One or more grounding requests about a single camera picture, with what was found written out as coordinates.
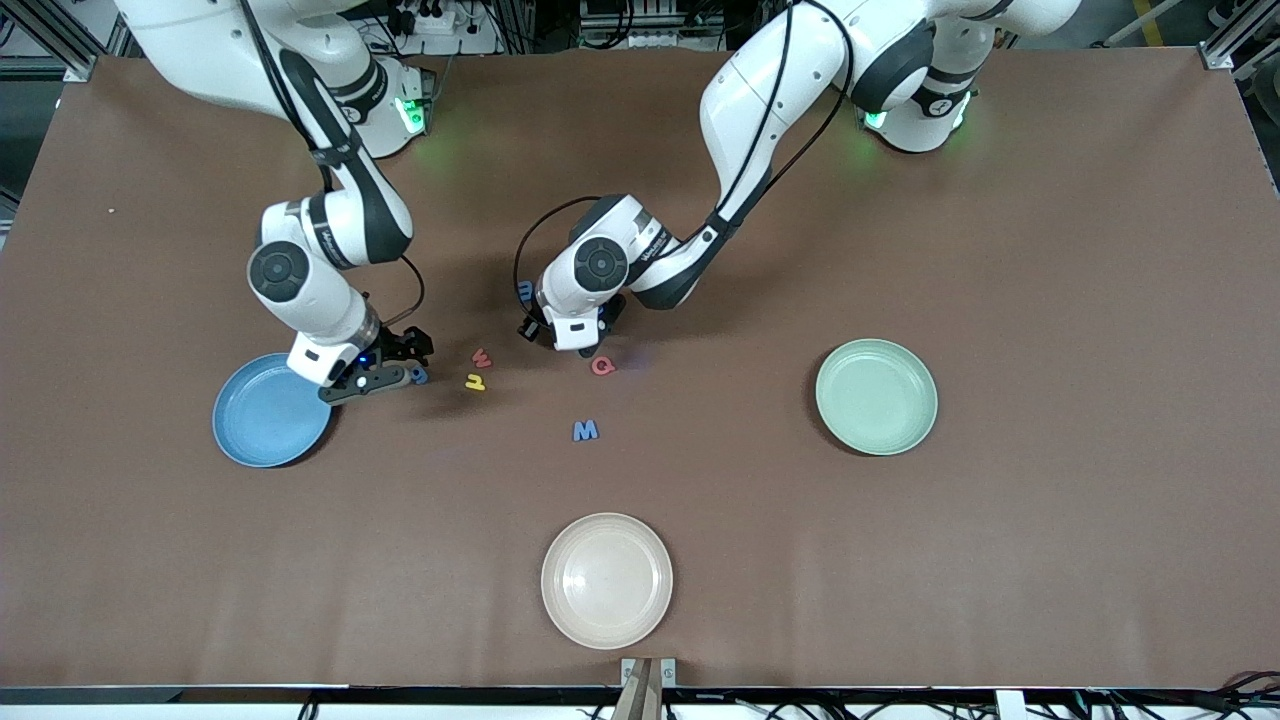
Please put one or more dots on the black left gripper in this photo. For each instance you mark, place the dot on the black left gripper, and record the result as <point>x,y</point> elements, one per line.
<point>614,311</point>

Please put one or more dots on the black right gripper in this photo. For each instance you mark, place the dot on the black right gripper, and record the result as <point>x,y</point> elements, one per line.
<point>393,347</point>

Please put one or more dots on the red lowercase letter w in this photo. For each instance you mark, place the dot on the red lowercase letter w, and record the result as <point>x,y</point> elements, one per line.
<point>482,358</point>

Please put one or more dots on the red capital letter Q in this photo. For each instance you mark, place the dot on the red capital letter Q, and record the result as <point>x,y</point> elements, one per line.
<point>595,366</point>

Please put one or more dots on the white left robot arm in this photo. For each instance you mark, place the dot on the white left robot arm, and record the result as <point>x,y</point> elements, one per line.
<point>760,90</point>

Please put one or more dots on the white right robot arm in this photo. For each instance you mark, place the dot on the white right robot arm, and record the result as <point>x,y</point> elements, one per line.
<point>200,40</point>

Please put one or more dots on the blue capital letter W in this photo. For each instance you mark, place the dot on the blue capital letter W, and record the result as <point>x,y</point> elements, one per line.
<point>585,430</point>

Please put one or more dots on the blue round plate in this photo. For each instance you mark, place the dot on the blue round plate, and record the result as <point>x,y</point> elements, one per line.
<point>260,430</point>

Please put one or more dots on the beige round plate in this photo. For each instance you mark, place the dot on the beige round plate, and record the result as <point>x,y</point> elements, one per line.
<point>607,581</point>

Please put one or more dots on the white power strip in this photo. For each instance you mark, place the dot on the white power strip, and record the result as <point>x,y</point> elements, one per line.
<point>465,42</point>

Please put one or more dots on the black electronics rack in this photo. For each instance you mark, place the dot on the black electronics rack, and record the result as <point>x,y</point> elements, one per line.
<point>620,15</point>

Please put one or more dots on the green round plate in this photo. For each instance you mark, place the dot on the green round plate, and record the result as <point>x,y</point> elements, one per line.
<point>876,397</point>

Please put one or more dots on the tan wooden strip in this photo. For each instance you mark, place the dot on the tan wooden strip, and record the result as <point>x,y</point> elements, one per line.
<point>640,700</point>

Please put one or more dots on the metal table edge bracket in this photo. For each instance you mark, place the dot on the metal table edge bracket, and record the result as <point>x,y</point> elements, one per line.
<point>668,672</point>

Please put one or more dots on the aluminium frame profile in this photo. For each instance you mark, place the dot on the aluminium frame profile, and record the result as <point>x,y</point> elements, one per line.
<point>1218,58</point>
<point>75,62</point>

